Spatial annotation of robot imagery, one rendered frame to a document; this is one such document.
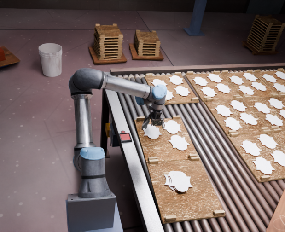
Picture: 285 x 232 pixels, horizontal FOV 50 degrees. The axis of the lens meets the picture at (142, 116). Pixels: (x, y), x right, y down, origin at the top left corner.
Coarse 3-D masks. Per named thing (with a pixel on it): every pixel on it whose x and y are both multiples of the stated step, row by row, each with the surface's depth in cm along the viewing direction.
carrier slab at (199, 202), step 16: (160, 176) 177; (192, 176) 180; (160, 192) 168; (176, 192) 170; (192, 192) 171; (208, 192) 172; (160, 208) 160; (176, 208) 161; (192, 208) 163; (208, 208) 164
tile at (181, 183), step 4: (176, 172) 178; (180, 172) 178; (172, 176) 175; (176, 176) 175; (180, 176) 176; (184, 176) 176; (172, 180) 173; (176, 180) 173; (180, 180) 173; (184, 180) 174; (188, 180) 174; (172, 184) 170; (176, 184) 171; (180, 184) 171; (184, 184) 172; (188, 184) 172; (176, 188) 169; (180, 188) 169; (184, 188) 169
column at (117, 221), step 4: (116, 204) 167; (116, 208) 165; (116, 212) 163; (68, 216) 158; (116, 216) 161; (68, 220) 156; (116, 220) 159; (120, 220) 159; (68, 224) 154; (116, 224) 157; (120, 224) 158; (68, 228) 152; (108, 228) 155; (112, 228) 155; (116, 228) 156; (120, 228) 156
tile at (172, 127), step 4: (164, 124) 215; (168, 124) 215; (172, 124) 215; (176, 124) 216; (164, 128) 211; (168, 128) 211; (172, 128) 212; (176, 128) 212; (168, 132) 208; (172, 132) 208; (176, 132) 209
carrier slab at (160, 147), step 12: (168, 120) 220; (180, 120) 221; (180, 132) 211; (144, 144) 197; (156, 144) 198; (168, 144) 200; (192, 144) 203; (144, 156) 189; (156, 156) 190; (168, 156) 191; (180, 156) 192
